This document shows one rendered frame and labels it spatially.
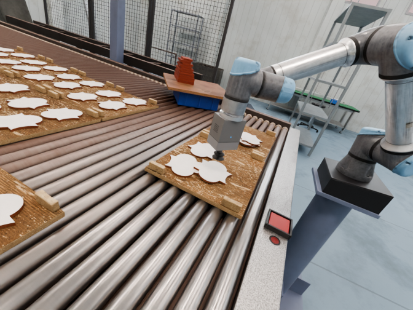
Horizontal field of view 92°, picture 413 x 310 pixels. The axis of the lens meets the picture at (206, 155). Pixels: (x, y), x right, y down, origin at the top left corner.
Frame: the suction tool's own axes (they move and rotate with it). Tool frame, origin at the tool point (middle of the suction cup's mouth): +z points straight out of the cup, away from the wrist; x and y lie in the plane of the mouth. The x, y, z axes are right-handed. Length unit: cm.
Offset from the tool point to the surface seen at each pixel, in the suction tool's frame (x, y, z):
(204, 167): -2.0, 3.1, 5.4
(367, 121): -243, -732, 58
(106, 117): -49, 31, 7
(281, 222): 25.5, -10.3, 7.7
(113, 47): -206, 13, -7
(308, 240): 18, -64, 47
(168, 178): -0.1, 16.8, 7.0
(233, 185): 7.5, -4.1, 7.0
